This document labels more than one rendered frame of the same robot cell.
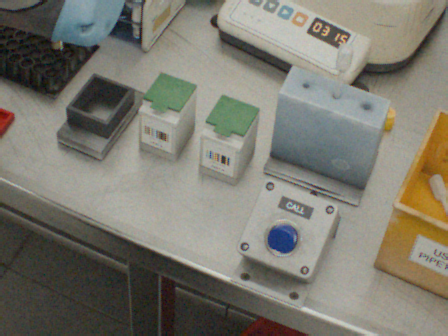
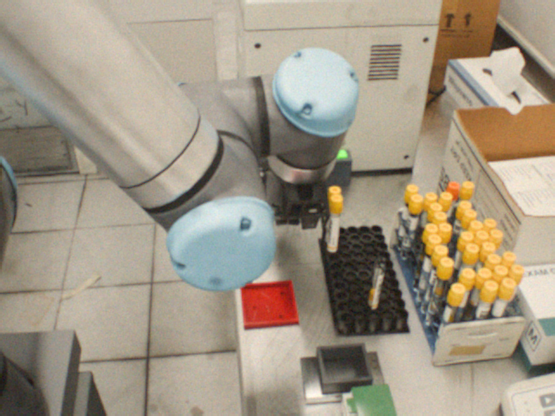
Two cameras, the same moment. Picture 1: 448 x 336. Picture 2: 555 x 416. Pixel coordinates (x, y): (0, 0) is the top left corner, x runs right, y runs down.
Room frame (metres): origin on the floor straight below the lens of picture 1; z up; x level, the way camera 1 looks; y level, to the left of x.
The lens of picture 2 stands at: (0.39, -0.18, 1.45)
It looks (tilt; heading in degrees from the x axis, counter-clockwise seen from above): 40 degrees down; 64
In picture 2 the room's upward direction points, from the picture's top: straight up
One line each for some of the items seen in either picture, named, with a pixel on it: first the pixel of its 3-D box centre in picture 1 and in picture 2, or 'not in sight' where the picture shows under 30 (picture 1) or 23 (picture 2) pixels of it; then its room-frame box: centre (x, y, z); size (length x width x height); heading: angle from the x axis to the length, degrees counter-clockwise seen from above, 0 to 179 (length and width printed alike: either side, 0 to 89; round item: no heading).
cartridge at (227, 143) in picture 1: (228, 139); not in sight; (0.59, -0.01, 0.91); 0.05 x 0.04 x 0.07; 160
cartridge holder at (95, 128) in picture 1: (100, 110); (342, 372); (0.63, 0.12, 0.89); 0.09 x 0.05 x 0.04; 159
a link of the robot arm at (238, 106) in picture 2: not in sight; (205, 133); (0.54, 0.24, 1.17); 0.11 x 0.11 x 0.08; 73
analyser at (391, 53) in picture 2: not in sight; (323, 56); (0.87, 0.58, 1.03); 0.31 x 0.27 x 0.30; 70
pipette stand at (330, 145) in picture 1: (328, 131); not in sight; (0.60, -0.10, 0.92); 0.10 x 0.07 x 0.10; 72
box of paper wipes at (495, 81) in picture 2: not in sight; (501, 82); (1.21, 0.50, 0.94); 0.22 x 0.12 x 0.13; 74
